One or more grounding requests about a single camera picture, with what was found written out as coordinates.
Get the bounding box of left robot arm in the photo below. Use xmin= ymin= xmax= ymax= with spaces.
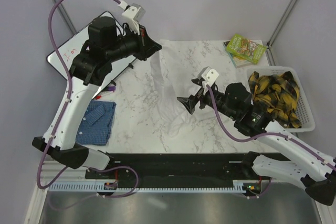
xmin=32 ymin=16 xmax=162 ymax=178

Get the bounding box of blue checkered folded shirt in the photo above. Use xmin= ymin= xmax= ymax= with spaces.
xmin=76 ymin=100 xmax=117 ymax=146

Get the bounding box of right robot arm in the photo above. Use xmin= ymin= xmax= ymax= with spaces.
xmin=177 ymin=78 xmax=335 ymax=206

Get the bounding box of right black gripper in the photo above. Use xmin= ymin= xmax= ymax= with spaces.
xmin=177 ymin=78 xmax=238 ymax=120

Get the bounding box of green book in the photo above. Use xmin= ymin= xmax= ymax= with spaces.
xmin=223 ymin=34 xmax=266 ymax=68

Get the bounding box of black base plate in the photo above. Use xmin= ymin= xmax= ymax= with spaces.
xmin=85 ymin=153 xmax=259 ymax=187

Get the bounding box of white slotted cable duct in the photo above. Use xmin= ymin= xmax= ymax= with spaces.
xmin=49 ymin=180 xmax=262 ymax=194

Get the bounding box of white dry-erase board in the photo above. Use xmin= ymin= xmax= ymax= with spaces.
xmin=47 ymin=24 xmax=136 ymax=95

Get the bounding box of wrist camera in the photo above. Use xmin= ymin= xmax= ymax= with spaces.
xmin=122 ymin=4 xmax=145 ymax=35
xmin=198 ymin=67 xmax=219 ymax=89

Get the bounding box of yellow black plaid shirt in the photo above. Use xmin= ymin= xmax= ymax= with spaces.
xmin=248 ymin=71 xmax=302 ymax=129

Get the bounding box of white plastic basket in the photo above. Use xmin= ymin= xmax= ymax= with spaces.
xmin=244 ymin=65 xmax=316 ymax=133

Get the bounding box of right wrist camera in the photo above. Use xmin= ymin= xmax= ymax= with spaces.
xmin=198 ymin=67 xmax=219 ymax=89

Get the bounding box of white long sleeve shirt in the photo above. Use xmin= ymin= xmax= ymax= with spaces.
xmin=150 ymin=40 xmax=212 ymax=137

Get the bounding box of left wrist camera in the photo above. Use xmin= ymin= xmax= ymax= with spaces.
xmin=122 ymin=4 xmax=145 ymax=35

